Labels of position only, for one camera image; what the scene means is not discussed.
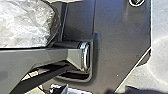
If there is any silver base screw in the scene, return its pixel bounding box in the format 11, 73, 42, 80
128, 0, 147, 7

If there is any small white box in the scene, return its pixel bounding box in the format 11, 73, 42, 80
49, 83, 70, 94

